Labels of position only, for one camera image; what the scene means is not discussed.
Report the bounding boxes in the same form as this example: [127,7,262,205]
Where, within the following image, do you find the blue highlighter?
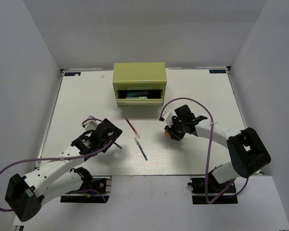
[127,90,148,97]

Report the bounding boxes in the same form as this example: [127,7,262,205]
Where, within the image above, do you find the green highlighter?
[125,96,147,100]

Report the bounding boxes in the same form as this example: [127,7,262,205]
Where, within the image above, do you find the green chest drawer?
[116,90,164,106]

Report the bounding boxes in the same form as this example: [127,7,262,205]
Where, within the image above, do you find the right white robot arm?
[160,105,271,192]

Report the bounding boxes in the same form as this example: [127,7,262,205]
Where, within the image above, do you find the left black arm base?
[60,167,112,204]

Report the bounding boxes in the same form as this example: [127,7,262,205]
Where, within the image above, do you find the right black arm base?
[187,167,238,205]

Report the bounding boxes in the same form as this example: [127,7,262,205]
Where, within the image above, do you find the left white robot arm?
[5,118,122,222]

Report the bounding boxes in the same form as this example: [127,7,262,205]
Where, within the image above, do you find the red gel pen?
[125,118,141,139]

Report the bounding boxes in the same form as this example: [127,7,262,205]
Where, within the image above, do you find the green gel pen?
[133,137,148,161]

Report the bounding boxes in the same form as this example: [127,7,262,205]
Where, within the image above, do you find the green metal tool chest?
[113,62,167,99]

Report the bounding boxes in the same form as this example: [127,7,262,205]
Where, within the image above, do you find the right blue corner label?
[209,69,226,74]

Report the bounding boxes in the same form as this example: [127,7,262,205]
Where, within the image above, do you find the blue corner label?
[209,69,226,74]
[64,72,81,77]

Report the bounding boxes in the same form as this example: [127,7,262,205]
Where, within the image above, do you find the left blue corner label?
[64,72,81,77]

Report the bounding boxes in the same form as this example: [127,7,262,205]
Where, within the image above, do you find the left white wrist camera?
[81,115,102,131]

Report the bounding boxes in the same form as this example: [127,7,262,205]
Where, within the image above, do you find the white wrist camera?
[159,111,173,128]
[81,115,102,131]

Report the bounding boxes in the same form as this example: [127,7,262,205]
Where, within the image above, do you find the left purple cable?
[0,116,118,212]

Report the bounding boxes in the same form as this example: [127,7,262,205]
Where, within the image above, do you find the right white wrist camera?
[159,111,173,128]

